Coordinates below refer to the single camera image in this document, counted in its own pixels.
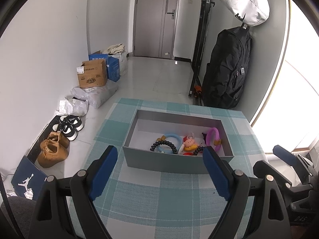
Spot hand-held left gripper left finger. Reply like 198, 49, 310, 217
29, 145, 118, 239

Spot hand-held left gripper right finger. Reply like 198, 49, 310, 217
202, 146, 291, 239

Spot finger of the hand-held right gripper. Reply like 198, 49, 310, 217
253, 160, 294, 195
272, 144, 314, 177

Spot pink pig charm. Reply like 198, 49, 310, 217
183, 136, 200, 151

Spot purple ring bracelet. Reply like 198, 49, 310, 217
206, 127, 222, 152

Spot grey box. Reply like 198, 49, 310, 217
123, 109, 235, 174

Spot light blue ring bracelet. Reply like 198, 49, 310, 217
157, 133, 182, 155

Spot black bead bracelet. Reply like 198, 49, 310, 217
150, 141, 178, 155

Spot tan suede boot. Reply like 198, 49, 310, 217
47, 131, 70, 148
37, 139, 69, 168

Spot frosted glass window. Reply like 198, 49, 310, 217
249, 0, 319, 155

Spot white plastic bag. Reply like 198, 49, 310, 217
56, 98, 89, 116

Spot black shoe mat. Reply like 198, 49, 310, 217
26, 116, 63, 165

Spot grey plastic mailing bag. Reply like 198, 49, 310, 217
71, 81, 119, 109

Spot blue Jordan shoebox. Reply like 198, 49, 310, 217
11, 156, 48, 201

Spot brown cardboard box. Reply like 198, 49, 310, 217
76, 59, 108, 88

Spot person's grey pants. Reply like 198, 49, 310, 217
0, 196, 35, 239

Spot black backpack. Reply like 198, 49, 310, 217
201, 27, 253, 109

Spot blue cardboard box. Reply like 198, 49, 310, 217
88, 50, 120, 82

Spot cream tote bag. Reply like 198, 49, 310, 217
107, 43, 129, 76

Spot grey door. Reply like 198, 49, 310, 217
133, 0, 181, 60

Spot white duffel bag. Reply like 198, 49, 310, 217
216, 0, 270, 27

